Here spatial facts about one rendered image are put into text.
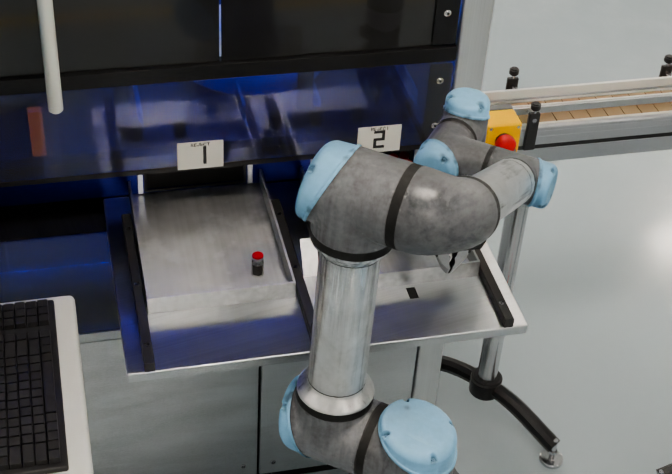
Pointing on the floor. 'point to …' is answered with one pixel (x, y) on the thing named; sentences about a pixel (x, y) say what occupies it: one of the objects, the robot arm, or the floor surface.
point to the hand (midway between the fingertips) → (450, 269)
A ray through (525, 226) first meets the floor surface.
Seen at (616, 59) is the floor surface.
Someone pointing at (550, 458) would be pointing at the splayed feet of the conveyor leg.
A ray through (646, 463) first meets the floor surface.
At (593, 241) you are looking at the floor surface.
